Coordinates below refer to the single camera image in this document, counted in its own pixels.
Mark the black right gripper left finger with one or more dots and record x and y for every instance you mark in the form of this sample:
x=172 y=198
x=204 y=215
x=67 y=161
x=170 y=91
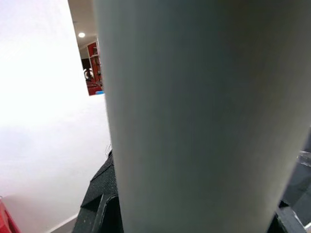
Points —
x=102 y=206

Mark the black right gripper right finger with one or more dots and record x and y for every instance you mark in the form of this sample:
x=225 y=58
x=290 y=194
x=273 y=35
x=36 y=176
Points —
x=286 y=223

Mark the white plastic table leg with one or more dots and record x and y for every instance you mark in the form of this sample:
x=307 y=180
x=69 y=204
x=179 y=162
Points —
x=194 y=109

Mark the red floor object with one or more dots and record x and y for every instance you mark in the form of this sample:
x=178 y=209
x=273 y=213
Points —
x=7 y=216

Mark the round ceiling light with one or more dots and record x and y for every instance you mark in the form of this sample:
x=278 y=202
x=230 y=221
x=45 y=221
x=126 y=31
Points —
x=81 y=34

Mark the red white shelf unit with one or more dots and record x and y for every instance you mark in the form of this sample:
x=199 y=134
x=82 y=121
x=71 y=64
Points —
x=93 y=68

